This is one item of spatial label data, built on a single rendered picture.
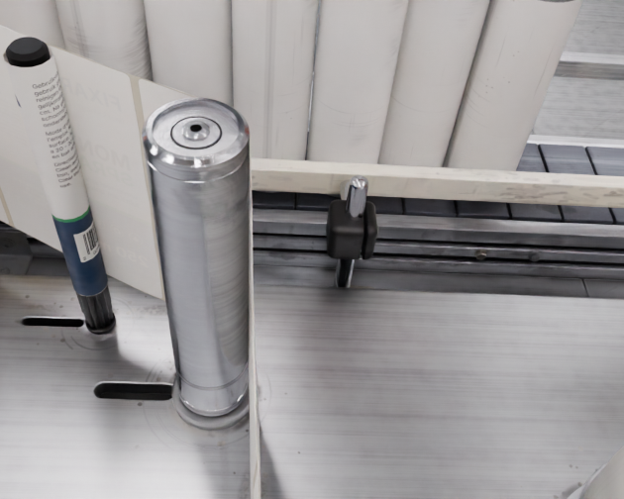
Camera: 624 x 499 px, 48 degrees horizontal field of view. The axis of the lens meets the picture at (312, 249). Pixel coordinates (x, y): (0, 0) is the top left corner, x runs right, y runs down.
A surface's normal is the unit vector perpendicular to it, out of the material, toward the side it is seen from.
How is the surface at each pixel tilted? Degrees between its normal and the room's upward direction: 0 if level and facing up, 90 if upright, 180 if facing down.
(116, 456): 0
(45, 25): 90
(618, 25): 0
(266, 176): 90
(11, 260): 0
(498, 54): 90
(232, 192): 90
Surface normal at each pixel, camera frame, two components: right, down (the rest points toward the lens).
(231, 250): 0.66, 0.59
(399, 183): 0.00, 0.76
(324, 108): -0.67, 0.53
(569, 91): 0.07, -0.66
